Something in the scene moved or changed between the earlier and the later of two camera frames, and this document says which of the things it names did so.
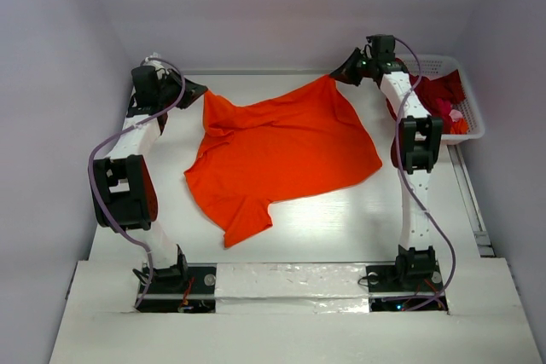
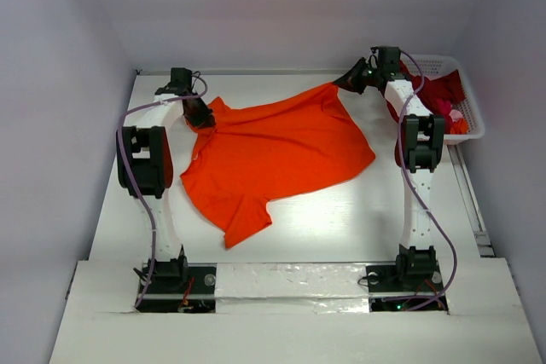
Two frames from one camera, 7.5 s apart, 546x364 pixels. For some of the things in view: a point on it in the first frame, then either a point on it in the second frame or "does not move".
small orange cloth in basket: x=459 y=127 does not move
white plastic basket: x=432 y=65 does not move
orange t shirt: x=252 y=154 does not move
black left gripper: x=192 y=92 to x=204 y=119
